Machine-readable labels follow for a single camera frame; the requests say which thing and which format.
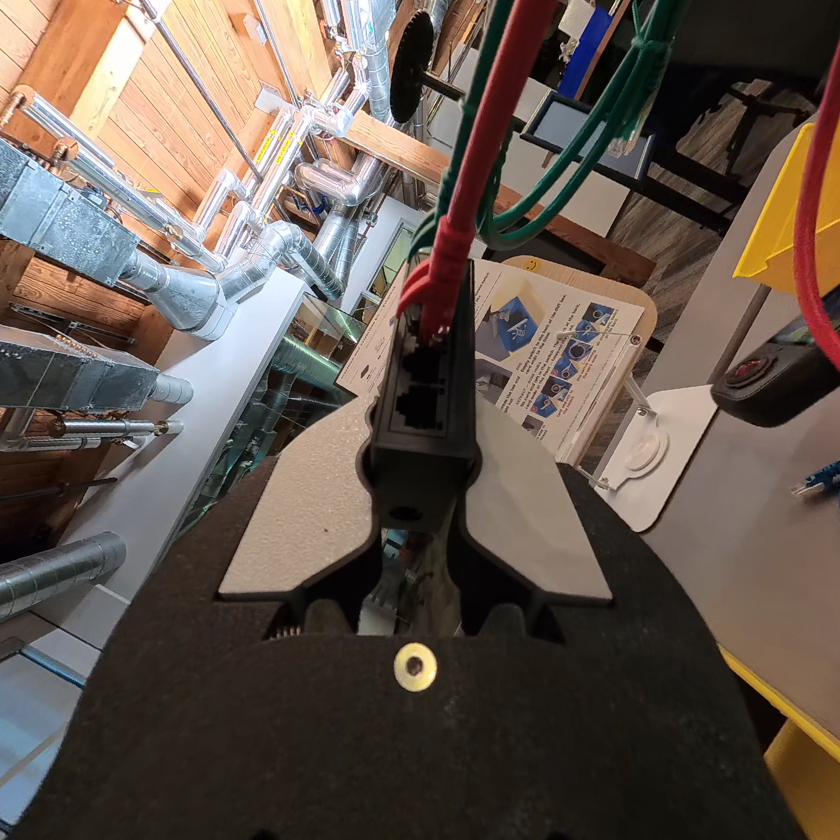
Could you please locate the blue ethernet cable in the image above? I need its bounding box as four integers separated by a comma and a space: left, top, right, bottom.
789, 458, 840, 497

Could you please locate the bundle of silver insulated pipes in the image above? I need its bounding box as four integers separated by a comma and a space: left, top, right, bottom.
13, 0, 427, 303

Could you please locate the glass partition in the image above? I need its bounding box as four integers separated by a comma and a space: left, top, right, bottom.
177, 292, 368, 526

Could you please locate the dark framed board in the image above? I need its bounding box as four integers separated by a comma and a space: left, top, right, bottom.
520, 88, 658, 183

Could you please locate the silver round air duct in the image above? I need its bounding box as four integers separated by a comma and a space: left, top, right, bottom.
0, 532, 127, 623

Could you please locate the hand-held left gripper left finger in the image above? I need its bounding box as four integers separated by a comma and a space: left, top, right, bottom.
217, 392, 383, 632

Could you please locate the rectangular galvanized air duct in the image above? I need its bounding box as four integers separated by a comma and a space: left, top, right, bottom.
0, 325, 196, 416
0, 138, 227, 342

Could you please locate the yellow plastic bin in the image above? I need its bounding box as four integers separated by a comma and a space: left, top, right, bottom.
717, 645, 840, 840
731, 121, 840, 301

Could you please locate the white stand base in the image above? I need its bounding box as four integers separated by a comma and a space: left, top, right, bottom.
592, 385, 721, 534

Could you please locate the printed instruction sheet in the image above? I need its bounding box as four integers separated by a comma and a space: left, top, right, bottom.
335, 258, 647, 463

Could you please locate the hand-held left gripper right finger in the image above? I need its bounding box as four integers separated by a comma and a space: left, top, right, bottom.
451, 427, 616, 635

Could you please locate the silver spiral duct elbow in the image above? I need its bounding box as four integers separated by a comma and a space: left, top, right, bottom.
220, 220, 347, 304

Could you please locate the green ethernet cable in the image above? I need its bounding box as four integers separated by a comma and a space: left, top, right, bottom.
408, 0, 691, 262

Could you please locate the black network switch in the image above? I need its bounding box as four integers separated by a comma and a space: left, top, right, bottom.
363, 258, 481, 534

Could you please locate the red ethernet cable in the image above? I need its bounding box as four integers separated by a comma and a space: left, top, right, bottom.
395, 0, 840, 374

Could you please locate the black round fan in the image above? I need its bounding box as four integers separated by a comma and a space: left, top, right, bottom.
388, 9, 468, 127

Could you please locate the blue panel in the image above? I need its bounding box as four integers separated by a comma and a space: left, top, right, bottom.
556, 5, 616, 101

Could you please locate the grey metal pole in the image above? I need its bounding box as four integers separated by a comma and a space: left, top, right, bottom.
710, 284, 773, 388

